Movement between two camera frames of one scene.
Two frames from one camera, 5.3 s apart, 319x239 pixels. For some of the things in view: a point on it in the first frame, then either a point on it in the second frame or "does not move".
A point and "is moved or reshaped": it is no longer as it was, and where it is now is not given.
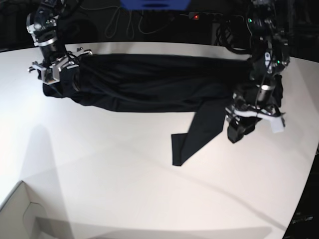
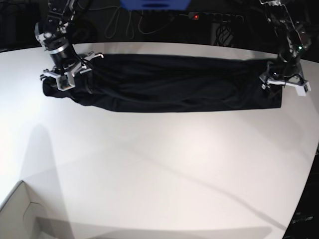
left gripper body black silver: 49,66 to 67,61
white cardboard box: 20,218 does not move
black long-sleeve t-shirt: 124,82 is moved or reshaped
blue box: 156,5 does not move
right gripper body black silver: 239,108 to 285,73
